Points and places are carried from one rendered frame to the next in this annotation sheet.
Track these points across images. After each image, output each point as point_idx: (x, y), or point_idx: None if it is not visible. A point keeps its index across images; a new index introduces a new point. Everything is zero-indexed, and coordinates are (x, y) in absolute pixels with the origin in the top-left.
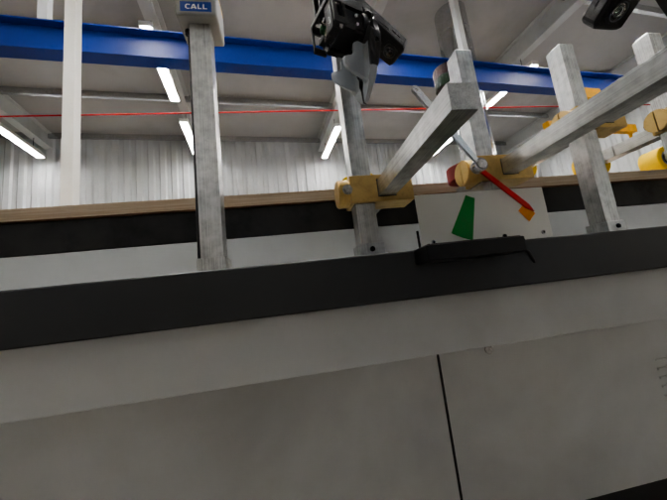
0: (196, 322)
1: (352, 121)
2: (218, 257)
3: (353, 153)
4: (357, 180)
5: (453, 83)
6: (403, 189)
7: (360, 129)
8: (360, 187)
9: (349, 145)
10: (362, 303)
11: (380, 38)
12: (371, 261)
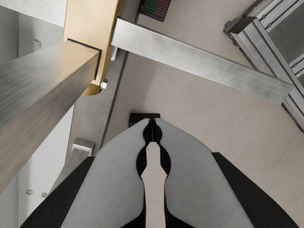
0: (104, 140)
1: (57, 108)
2: (91, 151)
3: (84, 84)
4: (103, 72)
5: (282, 100)
6: (122, 2)
7: (69, 83)
8: (106, 67)
9: (78, 95)
10: (127, 58)
11: (297, 226)
12: (127, 53)
